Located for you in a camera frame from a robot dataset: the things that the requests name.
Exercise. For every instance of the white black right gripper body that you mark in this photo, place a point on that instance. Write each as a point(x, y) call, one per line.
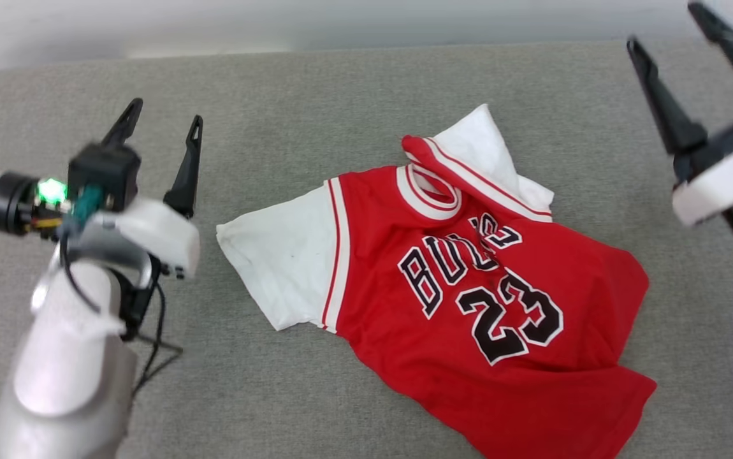
point(723, 172)

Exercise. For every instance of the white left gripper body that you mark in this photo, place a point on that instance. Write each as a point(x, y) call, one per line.
point(162, 236)

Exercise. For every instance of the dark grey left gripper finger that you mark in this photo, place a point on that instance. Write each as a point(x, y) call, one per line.
point(125, 124)
point(187, 172)

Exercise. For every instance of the red Bulls 23 jersey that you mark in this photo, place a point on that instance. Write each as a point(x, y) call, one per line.
point(468, 319)

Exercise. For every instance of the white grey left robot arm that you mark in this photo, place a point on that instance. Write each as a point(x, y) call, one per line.
point(67, 370)

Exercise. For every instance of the grey fabric sofa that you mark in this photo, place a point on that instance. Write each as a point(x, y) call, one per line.
point(354, 95)

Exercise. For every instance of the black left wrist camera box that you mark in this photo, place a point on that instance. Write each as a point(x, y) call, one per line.
point(102, 175)

